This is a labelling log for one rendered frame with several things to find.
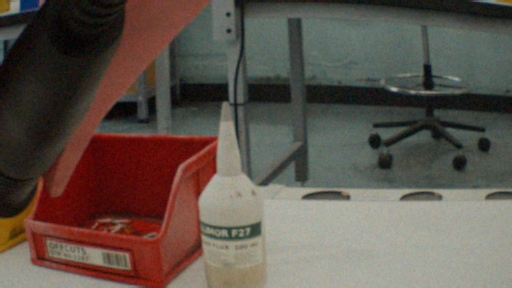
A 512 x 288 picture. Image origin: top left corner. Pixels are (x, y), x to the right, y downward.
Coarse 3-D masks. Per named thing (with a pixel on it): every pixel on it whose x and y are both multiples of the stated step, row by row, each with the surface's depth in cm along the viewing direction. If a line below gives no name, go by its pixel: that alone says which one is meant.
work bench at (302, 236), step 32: (288, 224) 65; (320, 224) 64; (352, 224) 64; (384, 224) 63; (416, 224) 62; (448, 224) 61; (480, 224) 60; (0, 256) 58; (288, 256) 59; (320, 256) 58; (352, 256) 58; (384, 256) 57; (416, 256) 56; (448, 256) 55; (480, 256) 54
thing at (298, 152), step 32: (256, 0) 264; (288, 0) 259; (320, 0) 255; (352, 0) 252; (384, 0) 249; (416, 0) 246; (448, 0) 243; (480, 0) 242; (288, 32) 325; (288, 160) 316
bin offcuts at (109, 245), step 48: (96, 144) 66; (144, 144) 65; (192, 144) 63; (96, 192) 66; (144, 192) 65; (192, 192) 58; (48, 240) 55; (96, 240) 54; (144, 240) 53; (192, 240) 58
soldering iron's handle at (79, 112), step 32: (64, 0) 13; (96, 0) 12; (128, 0) 12; (32, 32) 13; (64, 32) 13; (96, 32) 13; (32, 64) 14; (64, 64) 13; (96, 64) 13; (0, 96) 15; (32, 96) 14; (64, 96) 14; (0, 128) 16; (32, 128) 15; (64, 128) 16; (0, 160) 18; (32, 160) 17; (0, 192) 20; (32, 192) 22
